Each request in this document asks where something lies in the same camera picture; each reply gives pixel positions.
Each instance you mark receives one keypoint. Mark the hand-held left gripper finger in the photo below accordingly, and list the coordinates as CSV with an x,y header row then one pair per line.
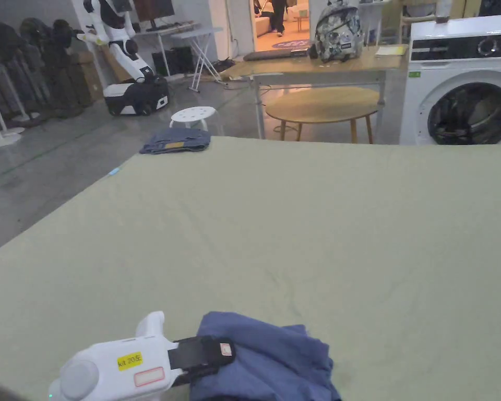
x,y
192,375
200,353

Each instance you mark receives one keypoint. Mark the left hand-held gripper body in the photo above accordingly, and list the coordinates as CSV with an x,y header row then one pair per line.
x,y
108,367

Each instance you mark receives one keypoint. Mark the dark blue shirt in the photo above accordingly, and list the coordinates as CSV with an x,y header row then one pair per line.
x,y
271,363

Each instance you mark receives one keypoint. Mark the bed with pale green sheet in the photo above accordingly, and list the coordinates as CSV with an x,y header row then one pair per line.
x,y
300,234

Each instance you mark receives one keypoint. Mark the small pale blue clip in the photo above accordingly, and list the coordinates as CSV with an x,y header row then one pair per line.
x,y
115,171

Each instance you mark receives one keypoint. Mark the folded blue jeans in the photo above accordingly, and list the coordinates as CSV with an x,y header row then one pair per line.
x,y
177,141

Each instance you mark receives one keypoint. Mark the white humanoid robot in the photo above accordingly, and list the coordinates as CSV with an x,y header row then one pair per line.
x,y
127,50

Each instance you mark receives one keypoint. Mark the clothes rack with dark coats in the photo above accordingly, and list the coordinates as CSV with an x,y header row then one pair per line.
x,y
33,62

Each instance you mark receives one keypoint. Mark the desk with monitor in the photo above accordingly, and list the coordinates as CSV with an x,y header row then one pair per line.
x,y
158,25

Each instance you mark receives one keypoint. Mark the white washing machine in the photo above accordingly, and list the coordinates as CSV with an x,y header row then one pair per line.
x,y
442,83

